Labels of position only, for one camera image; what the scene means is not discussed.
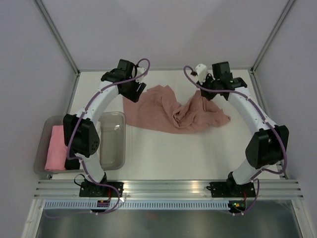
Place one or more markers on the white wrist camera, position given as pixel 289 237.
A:
pixel 200 72
pixel 139 74

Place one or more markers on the dusty pink t-shirt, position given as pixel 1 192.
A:
pixel 159 110

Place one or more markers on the aluminium front rail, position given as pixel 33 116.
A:
pixel 270 189

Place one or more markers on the black rolled t-shirt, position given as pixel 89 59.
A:
pixel 73 164

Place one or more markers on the left aluminium frame post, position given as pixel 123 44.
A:
pixel 56 34

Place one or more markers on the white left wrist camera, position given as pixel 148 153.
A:
pixel 139 74

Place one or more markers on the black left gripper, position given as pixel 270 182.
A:
pixel 134 95

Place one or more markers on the grey plastic bin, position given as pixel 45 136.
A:
pixel 112 143

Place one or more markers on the pink rolled t-shirt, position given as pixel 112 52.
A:
pixel 56 155

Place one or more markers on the white slotted cable duct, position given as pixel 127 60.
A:
pixel 146 205

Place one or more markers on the aluminium frame post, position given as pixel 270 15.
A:
pixel 56 34
pixel 273 33

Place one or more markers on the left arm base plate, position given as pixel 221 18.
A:
pixel 89 189

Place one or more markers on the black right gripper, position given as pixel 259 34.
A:
pixel 206 95

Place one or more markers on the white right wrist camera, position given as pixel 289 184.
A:
pixel 200 72

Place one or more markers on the white rolled t-shirt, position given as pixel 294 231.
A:
pixel 98 129

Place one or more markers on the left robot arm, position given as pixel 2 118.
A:
pixel 80 133

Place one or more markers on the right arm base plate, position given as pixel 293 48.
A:
pixel 222 189

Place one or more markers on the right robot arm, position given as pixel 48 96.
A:
pixel 269 141

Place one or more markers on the right aluminium frame post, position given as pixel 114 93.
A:
pixel 273 33

